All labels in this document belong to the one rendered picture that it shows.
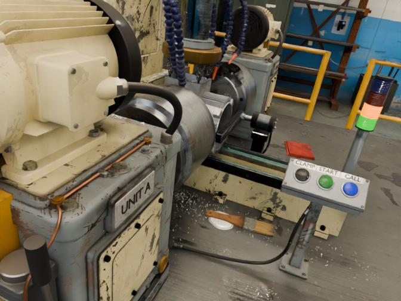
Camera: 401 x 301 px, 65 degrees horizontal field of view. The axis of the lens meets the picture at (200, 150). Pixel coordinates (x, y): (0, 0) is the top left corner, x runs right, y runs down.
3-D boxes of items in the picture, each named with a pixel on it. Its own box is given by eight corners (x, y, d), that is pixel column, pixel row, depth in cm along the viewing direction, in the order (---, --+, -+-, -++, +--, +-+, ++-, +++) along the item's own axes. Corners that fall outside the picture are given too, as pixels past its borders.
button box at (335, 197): (279, 192, 73) (281, 184, 69) (287, 165, 76) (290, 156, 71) (357, 217, 69) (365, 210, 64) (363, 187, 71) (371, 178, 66)
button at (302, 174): (292, 181, 70) (293, 178, 68) (296, 169, 71) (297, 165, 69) (306, 184, 69) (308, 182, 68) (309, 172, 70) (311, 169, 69)
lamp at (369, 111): (360, 116, 111) (364, 104, 109) (359, 111, 116) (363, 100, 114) (379, 120, 109) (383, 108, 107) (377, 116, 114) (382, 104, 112)
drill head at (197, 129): (55, 210, 71) (45, 104, 60) (141, 149, 102) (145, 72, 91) (153, 251, 64) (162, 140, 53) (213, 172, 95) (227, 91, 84)
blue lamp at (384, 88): (370, 91, 107) (375, 78, 105) (368, 88, 112) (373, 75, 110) (389, 95, 105) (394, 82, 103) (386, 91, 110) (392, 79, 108)
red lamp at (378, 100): (364, 104, 109) (370, 91, 107) (363, 100, 114) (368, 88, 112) (383, 108, 107) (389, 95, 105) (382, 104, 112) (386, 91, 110)
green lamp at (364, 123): (355, 128, 113) (360, 116, 111) (355, 123, 118) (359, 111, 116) (373, 132, 111) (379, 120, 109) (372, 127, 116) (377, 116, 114)
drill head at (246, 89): (169, 129, 119) (176, 62, 108) (207, 102, 154) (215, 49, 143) (233, 147, 113) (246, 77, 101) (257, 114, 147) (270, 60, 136)
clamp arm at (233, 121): (236, 117, 116) (212, 141, 94) (237, 109, 114) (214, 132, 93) (245, 119, 115) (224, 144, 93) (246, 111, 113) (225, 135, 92)
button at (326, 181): (315, 187, 69) (317, 185, 67) (318, 175, 70) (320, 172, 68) (330, 192, 68) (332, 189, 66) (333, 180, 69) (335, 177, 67)
